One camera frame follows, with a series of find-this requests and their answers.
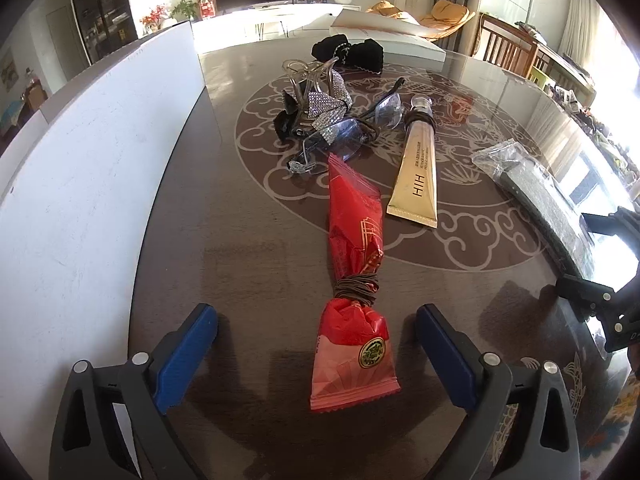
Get grey item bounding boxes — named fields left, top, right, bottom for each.
left=472, top=140, right=594, bottom=280

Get red snack packet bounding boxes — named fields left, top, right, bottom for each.
left=310, top=154, right=400, bottom=413

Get gold cosmetic tube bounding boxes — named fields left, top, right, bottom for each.
left=386, top=96, right=437, bottom=229

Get clear safety glasses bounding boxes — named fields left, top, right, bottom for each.
left=286, top=77, right=406, bottom=174

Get small black velvet scrunchie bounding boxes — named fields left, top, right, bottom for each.
left=311, top=34, right=384, bottom=75

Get rhinestone bow hair clip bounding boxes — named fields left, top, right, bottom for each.
left=273, top=58, right=352, bottom=142

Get wooden dining chair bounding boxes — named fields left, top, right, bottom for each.
left=472, top=13, right=538, bottom=78

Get large white storage box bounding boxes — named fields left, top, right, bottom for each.
left=1, top=23, right=205, bottom=479

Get orange lounge chair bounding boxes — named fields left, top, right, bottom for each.
left=367, top=0, right=475, bottom=41

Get white open gift box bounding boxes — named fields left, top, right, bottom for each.
left=302, top=9, right=446, bottom=62

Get red flower bouquet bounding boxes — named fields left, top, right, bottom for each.
left=140, top=6, right=168, bottom=35

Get dark glass display cabinet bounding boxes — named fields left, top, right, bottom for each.
left=72, top=0, right=138, bottom=64

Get green plant beside flowers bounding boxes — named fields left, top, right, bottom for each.
left=170, top=0, right=201, bottom=21

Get white tv console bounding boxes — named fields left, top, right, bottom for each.
left=192, top=3, right=361, bottom=55

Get framed wall painting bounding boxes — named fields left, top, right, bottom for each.
left=1, top=49, right=20, bottom=92

